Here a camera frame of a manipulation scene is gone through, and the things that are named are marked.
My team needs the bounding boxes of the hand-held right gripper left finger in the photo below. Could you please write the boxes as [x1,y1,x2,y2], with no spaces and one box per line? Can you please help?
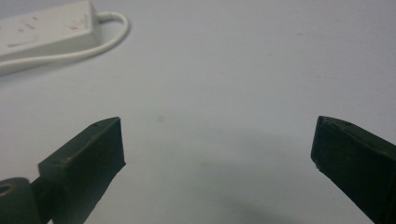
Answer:
[30,116,127,224]

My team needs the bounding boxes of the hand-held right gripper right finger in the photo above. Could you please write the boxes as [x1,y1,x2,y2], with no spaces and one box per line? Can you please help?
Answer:
[310,115,396,224]

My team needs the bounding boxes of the white power strip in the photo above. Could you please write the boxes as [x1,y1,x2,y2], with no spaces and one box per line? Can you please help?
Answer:
[0,0,103,63]
[0,11,131,77]

